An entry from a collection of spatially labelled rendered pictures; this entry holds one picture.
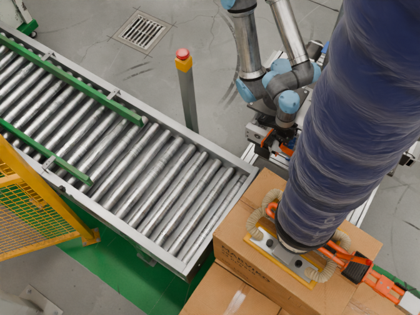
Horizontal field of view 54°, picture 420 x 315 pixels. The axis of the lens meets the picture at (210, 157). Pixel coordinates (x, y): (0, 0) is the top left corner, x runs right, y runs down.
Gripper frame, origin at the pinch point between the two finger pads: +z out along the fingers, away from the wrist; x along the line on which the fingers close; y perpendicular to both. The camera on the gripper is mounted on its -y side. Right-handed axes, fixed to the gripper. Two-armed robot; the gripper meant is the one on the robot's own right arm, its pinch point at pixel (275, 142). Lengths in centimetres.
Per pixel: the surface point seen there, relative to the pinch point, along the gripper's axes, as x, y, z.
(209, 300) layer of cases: -64, 11, 54
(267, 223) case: -27.8, 16.5, 13.7
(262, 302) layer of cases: -49, 32, 54
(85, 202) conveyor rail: -66, -72, 48
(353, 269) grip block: -28, 53, -1
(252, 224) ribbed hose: -34.7, 12.5, 5.1
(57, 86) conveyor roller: -20, -146, 53
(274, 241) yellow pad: -33.5, 23.5, 11.1
